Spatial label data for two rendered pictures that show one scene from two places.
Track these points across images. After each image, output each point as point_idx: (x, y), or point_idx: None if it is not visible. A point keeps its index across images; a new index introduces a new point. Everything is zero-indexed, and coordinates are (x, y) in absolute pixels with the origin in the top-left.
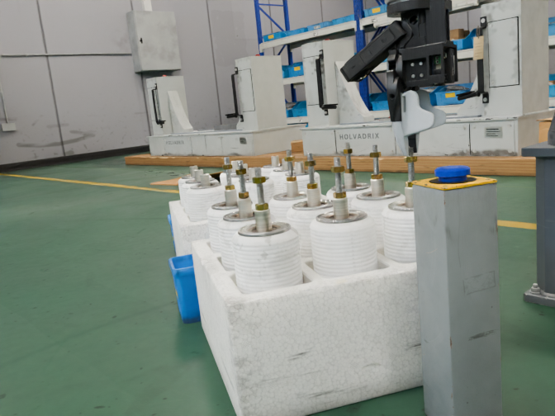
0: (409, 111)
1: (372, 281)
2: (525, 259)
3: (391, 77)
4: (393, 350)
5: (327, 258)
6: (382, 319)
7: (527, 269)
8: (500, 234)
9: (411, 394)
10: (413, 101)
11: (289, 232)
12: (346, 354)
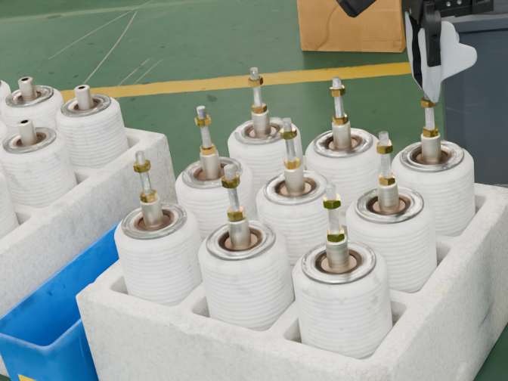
0: (444, 48)
1: (460, 274)
2: (375, 136)
3: (432, 11)
4: (471, 339)
5: (401, 267)
6: (466, 311)
7: (394, 152)
8: (298, 99)
9: (488, 376)
10: (450, 36)
11: (379, 255)
12: (447, 370)
